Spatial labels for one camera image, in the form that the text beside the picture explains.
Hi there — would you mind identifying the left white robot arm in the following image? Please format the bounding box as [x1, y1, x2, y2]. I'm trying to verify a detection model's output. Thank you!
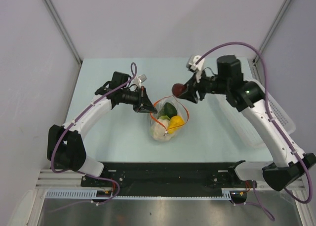
[47, 72, 157, 186]

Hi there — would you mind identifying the green avocado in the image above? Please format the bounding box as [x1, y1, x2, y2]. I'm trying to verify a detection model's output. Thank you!
[164, 102, 178, 118]

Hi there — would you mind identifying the white plastic basket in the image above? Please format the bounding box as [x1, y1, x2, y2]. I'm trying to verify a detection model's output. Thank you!
[216, 79, 296, 148]

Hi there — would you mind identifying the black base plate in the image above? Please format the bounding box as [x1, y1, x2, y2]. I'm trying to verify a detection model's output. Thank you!
[80, 162, 254, 197]

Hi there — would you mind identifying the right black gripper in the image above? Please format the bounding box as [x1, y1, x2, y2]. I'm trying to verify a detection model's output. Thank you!
[180, 68, 229, 103]

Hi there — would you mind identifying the white cable duct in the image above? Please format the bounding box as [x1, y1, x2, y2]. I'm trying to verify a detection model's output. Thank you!
[45, 187, 247, 201]

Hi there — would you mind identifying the clear zip top bag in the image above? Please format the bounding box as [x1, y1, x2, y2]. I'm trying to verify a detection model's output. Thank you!
[150, 95, 190, 142]

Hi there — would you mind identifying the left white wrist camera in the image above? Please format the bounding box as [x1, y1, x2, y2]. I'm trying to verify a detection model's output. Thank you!
[134, 74, 147, 88]

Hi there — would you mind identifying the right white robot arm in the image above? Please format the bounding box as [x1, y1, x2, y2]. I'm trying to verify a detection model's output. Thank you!
[172, 55, 316, 191]

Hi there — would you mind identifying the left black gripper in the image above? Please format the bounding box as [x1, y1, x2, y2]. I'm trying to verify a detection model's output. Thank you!
[120, 86, 157, 114]

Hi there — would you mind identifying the white cauliflower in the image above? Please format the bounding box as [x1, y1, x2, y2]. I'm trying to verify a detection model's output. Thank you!
[151, 119, 172, 141]

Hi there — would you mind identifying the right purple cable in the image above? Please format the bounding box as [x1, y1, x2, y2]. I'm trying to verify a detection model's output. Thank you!
[201, 41, 313, 221]

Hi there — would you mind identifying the dark red plum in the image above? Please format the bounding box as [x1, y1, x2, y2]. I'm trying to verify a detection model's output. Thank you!
[172, 83, 186, 97]

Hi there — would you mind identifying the lime green fruit piece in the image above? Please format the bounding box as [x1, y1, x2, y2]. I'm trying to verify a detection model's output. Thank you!
[159, 115, 170, 120]

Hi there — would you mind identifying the yellow pepper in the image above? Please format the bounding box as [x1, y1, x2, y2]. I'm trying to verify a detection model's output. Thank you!
[167, 115, 185, 135]

